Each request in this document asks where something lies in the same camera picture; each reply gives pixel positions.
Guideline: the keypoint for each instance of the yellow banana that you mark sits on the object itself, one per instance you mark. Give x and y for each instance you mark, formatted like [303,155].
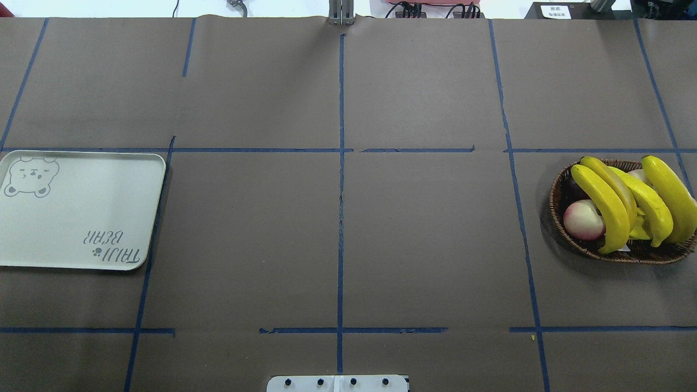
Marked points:
[609,204]
[636,196]
[676,196]

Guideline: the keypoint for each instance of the brown wicker basket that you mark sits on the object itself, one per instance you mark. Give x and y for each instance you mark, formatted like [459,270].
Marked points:
[640,250]

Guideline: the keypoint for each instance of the dark purple fruit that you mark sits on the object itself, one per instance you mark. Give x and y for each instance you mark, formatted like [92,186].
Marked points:
[571,191]

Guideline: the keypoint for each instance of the pink white peach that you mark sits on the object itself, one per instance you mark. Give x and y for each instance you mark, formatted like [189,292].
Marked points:
[582,220]

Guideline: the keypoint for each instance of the white bear tray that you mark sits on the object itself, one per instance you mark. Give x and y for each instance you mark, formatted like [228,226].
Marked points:
[76,209]

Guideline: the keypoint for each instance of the pink white apple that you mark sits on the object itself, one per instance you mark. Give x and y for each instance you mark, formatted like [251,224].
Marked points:
[639,174]

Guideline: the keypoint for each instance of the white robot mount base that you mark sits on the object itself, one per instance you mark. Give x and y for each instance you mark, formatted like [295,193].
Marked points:
[378,382]

